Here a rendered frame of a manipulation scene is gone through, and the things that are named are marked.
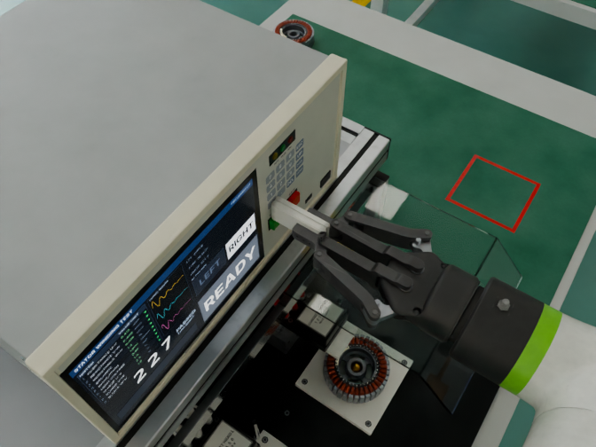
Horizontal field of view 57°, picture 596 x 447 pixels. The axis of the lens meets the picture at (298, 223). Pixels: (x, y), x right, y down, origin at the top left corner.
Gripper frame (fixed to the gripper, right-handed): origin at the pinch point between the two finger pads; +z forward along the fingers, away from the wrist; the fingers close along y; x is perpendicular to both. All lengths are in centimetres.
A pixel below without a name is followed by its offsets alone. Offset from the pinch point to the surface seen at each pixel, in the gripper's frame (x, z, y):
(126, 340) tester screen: 4.8, 3.6, -22.3
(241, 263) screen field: -3.7, 3.6, -6.6
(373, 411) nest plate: -42.5, -15.4, -0.3
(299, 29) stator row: -44, 53, 79
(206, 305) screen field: -3.8, 3.6, -13.0
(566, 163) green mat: -45, -24, 75
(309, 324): -28.7, -1.1, 1.4
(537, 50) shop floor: -120, 9, 219
